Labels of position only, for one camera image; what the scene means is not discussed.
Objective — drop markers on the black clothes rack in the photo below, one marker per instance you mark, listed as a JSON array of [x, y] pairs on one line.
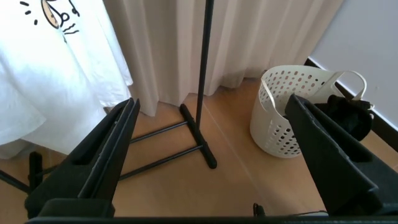
[[202, 62]]

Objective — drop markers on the black garment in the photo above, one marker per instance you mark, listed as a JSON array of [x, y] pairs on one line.
[[345, 115]]

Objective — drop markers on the white laundry basket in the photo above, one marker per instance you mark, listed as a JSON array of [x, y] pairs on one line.
[[256, 124]]

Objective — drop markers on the beige curtain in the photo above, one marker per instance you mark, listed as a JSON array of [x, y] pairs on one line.
[[161, 46]]

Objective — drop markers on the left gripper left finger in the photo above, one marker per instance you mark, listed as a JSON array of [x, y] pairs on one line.
[[93, 168]]

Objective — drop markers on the white printed shirt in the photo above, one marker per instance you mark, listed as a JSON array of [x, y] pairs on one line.
[[46, 77]]

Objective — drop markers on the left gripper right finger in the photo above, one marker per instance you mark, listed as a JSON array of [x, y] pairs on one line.
[[335, 168]]

